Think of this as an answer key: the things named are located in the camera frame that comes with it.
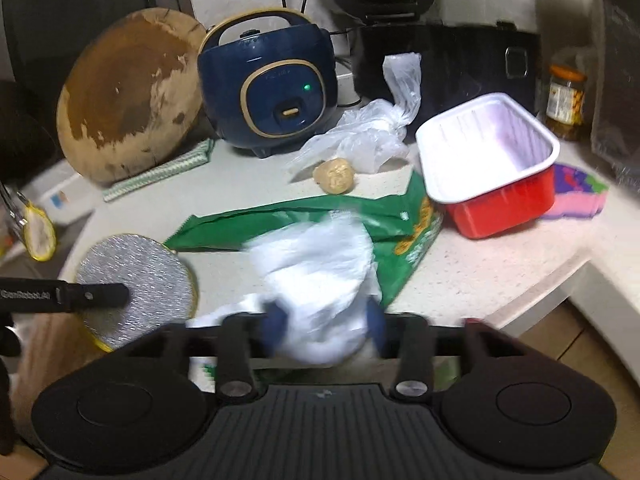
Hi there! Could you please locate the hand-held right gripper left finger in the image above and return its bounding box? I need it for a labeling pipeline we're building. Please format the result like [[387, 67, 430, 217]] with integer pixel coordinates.
[[162, 305, 291, 402]]

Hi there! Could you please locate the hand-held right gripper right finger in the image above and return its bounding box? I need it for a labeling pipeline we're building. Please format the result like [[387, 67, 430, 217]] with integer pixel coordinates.
[[362, 297, 506, 402]]

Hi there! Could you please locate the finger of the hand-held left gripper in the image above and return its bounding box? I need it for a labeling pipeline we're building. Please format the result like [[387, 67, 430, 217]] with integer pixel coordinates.
[[50, 282, 130, 311]]

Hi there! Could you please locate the silver yellow scouring pad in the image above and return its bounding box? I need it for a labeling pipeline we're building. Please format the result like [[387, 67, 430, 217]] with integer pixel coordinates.
[[75, 233, 198, 352]]

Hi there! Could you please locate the white plastic wrapper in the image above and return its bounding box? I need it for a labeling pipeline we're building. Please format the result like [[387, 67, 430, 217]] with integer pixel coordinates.
[[187, 210, 386, 368]]

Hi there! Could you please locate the beige lump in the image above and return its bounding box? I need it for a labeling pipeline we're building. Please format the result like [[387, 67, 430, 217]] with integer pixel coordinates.
[[313, 156, 356, 194]]

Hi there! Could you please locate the clear plastic bag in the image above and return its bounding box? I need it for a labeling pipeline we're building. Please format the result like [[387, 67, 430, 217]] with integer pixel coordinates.
[[285, 52, 423, 178]]

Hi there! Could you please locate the yellow sink strainer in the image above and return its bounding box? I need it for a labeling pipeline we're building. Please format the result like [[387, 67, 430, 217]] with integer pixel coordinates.
[[20, 201, 57, 262]]

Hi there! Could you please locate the orange striped cloth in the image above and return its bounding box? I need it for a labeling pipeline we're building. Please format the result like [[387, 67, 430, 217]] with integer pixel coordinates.
[[12, 310, 108, 436]]

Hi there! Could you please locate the kitchen sink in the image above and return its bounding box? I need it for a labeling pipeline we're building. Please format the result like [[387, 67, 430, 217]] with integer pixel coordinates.
[[0, 160, 96, 281]]

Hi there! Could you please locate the green white dishcloth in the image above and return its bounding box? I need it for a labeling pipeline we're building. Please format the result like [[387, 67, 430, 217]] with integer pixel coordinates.
[[102, 139, 216, 203]]

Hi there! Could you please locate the red white plastic tray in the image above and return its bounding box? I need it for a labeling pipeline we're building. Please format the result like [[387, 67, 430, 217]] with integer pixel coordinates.
[[415, 92, 561, 240]]

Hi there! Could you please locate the round wooden cutting board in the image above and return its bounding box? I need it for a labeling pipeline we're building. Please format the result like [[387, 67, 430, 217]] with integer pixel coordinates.
[[56, 7, 208, 186]]

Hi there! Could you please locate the purple pink eggplant sponge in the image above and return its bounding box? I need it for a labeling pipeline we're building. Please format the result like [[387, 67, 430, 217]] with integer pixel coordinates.
[[540, 162, 610, 221]]

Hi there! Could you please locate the blue rice cooker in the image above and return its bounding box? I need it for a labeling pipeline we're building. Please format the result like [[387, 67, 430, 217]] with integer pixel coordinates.
[[196, 7, 340, 158]]

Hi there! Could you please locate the black rice cooker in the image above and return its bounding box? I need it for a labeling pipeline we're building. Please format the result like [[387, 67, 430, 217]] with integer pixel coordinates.
[[312, 0, 543, 116]]

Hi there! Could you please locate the glass sauce jar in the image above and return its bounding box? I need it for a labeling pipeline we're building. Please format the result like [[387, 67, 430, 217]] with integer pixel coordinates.
[[545, 64, 588, 141]]

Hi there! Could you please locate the black microwave in plastic wrap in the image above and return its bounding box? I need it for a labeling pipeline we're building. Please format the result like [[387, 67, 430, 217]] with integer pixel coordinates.
[[590, 0, 640, 181]]

